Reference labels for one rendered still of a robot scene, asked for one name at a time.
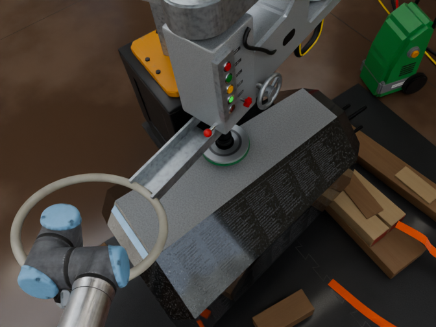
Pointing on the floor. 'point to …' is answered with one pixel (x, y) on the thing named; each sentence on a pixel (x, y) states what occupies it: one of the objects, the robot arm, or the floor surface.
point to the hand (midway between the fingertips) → (65, 296)
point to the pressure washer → (398, 52)
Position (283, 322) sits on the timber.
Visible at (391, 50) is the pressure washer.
